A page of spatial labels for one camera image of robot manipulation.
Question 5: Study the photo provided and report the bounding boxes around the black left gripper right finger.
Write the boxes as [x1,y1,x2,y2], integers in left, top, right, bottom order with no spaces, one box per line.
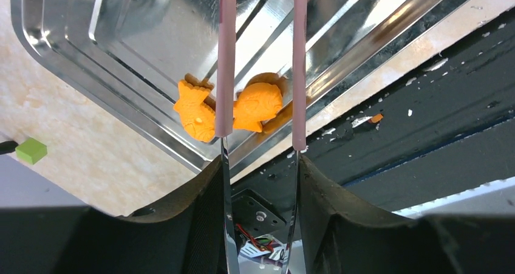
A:
[298,156,514,273]

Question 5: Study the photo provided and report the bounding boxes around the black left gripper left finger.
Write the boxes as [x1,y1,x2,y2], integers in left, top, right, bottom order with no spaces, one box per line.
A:
[1,160,223,273]

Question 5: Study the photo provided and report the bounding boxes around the orange fish cake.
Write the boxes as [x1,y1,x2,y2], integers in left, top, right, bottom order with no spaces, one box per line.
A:
[173,80,215,143]
[233,83,282,132]

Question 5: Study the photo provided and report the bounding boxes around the metal tongs with pink tips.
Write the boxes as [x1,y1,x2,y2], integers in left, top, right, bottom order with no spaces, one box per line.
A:
[215,0,308,273]

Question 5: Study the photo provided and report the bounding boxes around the green toy block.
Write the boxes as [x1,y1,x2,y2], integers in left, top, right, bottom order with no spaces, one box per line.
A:
[15,137,47,165]

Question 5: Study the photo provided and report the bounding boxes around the stainless steel tray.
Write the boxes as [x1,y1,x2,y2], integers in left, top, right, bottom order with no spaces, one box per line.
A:
[10,0,469,173]

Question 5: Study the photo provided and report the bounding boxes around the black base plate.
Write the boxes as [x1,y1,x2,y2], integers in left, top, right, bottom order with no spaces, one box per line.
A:
[231,8,515,241]

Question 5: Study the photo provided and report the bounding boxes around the white cable duct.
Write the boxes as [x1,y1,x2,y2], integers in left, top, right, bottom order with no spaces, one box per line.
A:
[394,177,514,219]

